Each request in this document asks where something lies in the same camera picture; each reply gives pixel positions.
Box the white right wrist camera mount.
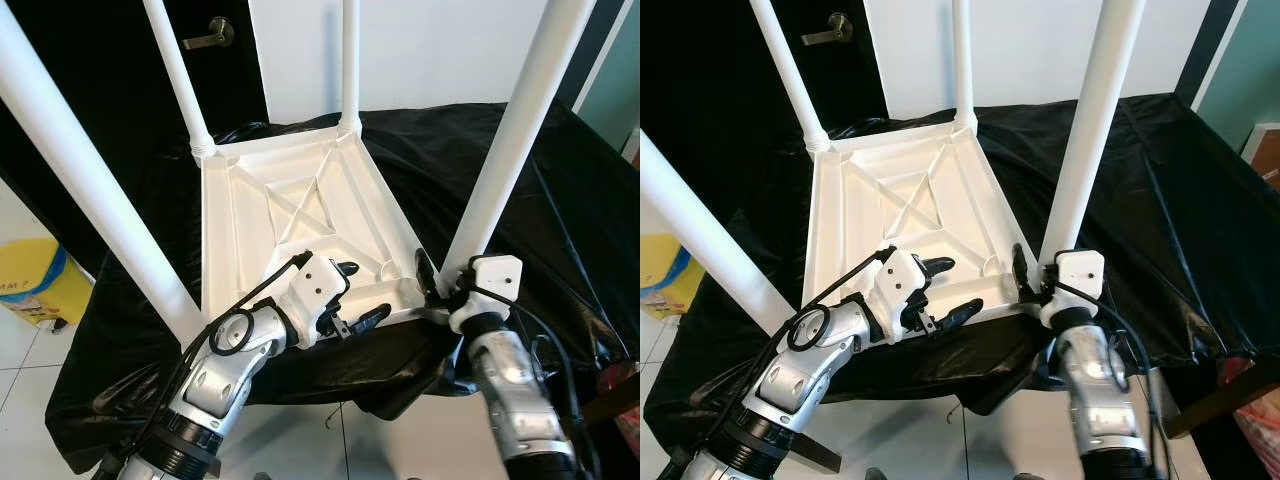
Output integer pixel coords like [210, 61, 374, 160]
[1038, 250, 1106, 328]
[447, 255, 524, 334]

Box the silver door handle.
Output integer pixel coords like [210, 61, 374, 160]
[800, 12, 855, 47]
[182, 17, 237, 52]

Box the yellow cardboard box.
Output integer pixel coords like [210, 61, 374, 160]
[640, 232, 707, 321]
[0, 237, 96, 328]

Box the black door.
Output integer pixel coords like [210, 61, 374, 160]
[0, 0, 269, 276]
[640, 0, 889, 241]

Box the brown wooden table leg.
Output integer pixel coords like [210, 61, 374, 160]
[580, 375, 641, 428]
[1165, 350, 1280, 439]
[788, 440, 843, 475]

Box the pink plastic bag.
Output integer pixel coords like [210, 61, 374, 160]
[1215, 355, 1280, 453]
[600, 365, 641, 459]

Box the white plastic table leg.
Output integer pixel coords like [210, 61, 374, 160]
[0, 0, 206, 346]
[340, 0, 363, 136]
[950, 0, 978, 133]
[1038, 0, 1148, 266]
[748, 0, 833, 153]
[640, 130, 801, 336]
[143, 0, 216, 159]
[440, 0, 598, 291]

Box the white plastic table top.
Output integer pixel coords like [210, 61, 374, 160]
[803, 108, 1046, 336]
[198, 112, 453, 346]

